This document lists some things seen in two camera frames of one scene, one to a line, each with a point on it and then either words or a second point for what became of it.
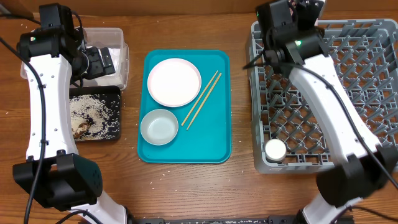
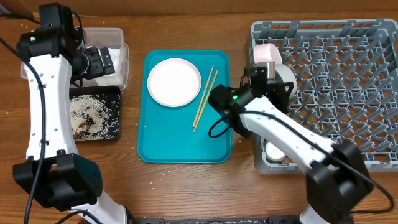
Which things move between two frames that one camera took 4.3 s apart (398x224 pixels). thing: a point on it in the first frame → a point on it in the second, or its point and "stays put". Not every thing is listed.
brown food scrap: (82, 127) stays put
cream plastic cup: (275, 150) stays put
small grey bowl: (159, 127) → (283, 74)
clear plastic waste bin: (111, 38) stays put
